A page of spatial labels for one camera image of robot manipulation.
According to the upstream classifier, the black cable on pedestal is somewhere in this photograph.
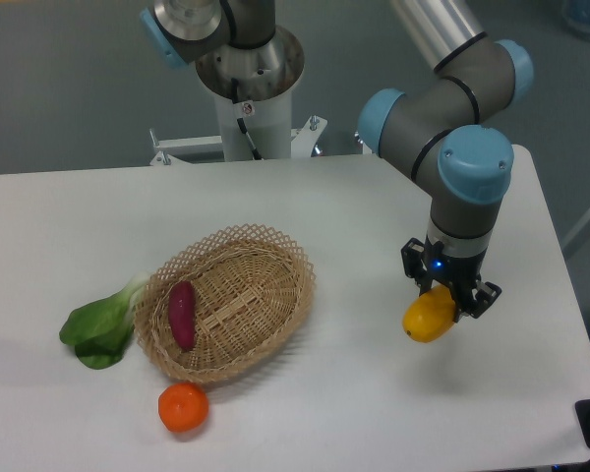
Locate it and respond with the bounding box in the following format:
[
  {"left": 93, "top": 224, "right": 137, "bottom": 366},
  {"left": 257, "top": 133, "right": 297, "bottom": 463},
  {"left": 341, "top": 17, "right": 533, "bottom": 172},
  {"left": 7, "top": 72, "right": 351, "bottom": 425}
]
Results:
[{"left": 230, "top": 77, "right": 266, "bottom": 161}]

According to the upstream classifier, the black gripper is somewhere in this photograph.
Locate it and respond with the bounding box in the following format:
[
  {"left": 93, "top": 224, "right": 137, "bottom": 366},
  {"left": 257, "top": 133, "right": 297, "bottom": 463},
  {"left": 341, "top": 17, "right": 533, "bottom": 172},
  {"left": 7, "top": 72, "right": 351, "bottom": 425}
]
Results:
[{"left": 400, "top": 238, "right": 502, "bottom": 323}]

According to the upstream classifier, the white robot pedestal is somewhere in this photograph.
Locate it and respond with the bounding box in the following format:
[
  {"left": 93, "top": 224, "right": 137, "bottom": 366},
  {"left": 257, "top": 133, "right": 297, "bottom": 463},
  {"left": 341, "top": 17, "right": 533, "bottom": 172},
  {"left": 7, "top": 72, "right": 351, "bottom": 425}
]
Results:
[{"left": 149, "top": 26, "right": 328, "bottom": 165}]

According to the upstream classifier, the yellow mango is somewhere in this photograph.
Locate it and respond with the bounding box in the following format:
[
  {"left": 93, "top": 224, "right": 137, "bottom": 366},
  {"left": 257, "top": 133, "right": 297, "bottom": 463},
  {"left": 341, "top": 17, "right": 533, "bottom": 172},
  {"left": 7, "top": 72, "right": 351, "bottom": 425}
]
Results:
[{"left": 402, "top": 285, "right": 456, "bottom": 343}]

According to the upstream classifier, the purple sweet potato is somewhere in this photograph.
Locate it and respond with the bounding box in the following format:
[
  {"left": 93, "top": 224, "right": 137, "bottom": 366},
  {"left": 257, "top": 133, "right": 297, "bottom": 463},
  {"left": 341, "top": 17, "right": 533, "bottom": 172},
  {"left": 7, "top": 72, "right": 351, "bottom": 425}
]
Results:
[{"left": 168, "top": 281, "right": 195, "bottom": 350}]

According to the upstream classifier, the orange tangerine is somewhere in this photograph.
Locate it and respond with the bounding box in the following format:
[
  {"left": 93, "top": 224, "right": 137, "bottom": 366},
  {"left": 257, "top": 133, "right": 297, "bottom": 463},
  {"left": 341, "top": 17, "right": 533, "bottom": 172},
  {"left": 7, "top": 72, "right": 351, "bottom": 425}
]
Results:
[{"left": 157, "top": 383, "right": 209, "bottom": 434}]

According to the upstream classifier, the green bok choy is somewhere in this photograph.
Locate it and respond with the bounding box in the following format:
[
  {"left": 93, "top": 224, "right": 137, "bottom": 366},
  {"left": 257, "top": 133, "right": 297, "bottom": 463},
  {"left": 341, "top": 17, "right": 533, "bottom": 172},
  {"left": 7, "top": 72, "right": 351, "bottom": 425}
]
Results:
[{"left": 59, "top": 271, "right": 150, "bottom": 370}]

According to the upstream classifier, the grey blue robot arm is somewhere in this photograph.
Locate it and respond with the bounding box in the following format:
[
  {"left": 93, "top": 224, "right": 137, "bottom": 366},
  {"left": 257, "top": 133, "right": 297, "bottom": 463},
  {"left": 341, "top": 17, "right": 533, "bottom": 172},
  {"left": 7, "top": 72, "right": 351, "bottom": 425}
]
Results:
[{"left": 140, "top": 1, "right": 534, "bottom": 318}]

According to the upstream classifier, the woven wicker basket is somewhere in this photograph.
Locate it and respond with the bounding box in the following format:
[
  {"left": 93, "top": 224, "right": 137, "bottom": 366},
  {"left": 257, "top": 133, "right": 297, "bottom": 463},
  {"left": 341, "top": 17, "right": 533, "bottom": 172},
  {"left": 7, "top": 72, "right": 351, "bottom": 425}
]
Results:
[{"left": 134, "top": 224, "right": 316, "bottom": 385}]

